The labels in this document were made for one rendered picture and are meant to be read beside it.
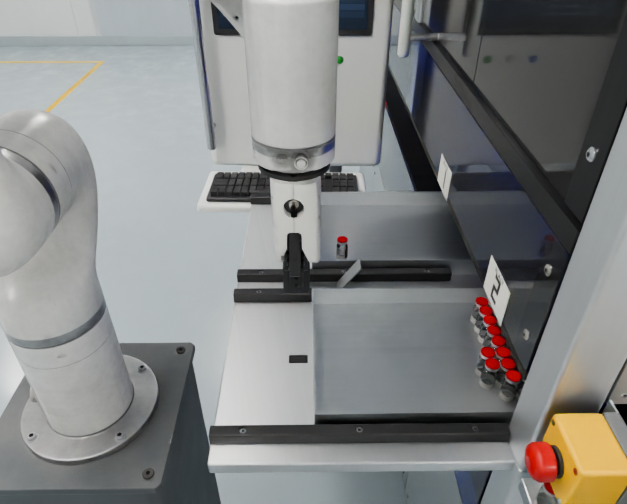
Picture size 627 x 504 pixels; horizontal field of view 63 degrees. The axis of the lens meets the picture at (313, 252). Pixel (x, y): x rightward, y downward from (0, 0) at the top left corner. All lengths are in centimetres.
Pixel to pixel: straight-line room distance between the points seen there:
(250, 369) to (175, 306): 151
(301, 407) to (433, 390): 20
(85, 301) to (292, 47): 39
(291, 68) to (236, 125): 105
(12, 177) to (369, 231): 74
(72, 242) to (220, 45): 88
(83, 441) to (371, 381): 41
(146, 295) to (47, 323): 174
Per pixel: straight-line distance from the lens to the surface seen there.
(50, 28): 667
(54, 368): 72
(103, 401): 77
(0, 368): 231
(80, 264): 67
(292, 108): 47
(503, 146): 76
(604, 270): 53
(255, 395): 79
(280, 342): 85
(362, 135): 150
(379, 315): 90
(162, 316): 227
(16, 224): 55
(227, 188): 139
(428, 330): 89
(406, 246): 107
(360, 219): 114
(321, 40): 47
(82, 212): 68
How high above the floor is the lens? 149
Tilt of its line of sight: 36 degrees down
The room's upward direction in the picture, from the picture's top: straight up
